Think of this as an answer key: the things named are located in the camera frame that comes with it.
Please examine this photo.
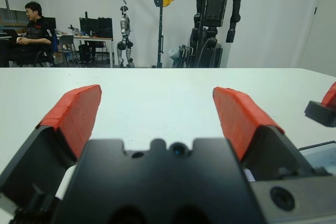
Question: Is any silver humanoid robot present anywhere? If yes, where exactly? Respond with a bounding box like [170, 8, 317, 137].
[117, 5, 136, 68]

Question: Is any large black humanoid robot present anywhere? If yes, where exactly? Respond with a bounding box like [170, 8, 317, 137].
[190, 0, 244, 69]

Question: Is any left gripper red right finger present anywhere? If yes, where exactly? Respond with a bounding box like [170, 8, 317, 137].
[212, 86, 329, 183]

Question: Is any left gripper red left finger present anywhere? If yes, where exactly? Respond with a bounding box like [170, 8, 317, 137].
[0, 84, 102, 196]

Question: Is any black office chair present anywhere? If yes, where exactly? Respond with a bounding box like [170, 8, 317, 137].
[34, 31, 58, 68]

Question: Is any white office desk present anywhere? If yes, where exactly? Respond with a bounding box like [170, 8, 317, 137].
[55, 34, 114, 69]

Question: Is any black gantry crane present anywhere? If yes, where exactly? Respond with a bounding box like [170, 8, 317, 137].
[130, 0, 175, 69]

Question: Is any grey plastic chair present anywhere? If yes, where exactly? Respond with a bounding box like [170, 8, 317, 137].
[58, 35, 77, 65]

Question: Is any black computer tower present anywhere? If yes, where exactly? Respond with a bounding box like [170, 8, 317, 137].
[78, 44, 91, 62]

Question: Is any black computer monitor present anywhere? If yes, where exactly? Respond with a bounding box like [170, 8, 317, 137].
[79, 17, 99, 34]

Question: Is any white bag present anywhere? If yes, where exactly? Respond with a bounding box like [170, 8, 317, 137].
[169, 46, 184, 68]

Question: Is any black bar-shaped camera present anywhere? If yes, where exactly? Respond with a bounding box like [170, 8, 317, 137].
[304, 100, 336, 128]

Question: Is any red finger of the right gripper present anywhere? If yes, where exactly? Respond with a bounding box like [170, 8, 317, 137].
[321, 81, 336, 110]

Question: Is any seated person black shirt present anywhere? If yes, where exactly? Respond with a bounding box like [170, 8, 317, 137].
[0, 1, 53, 67]

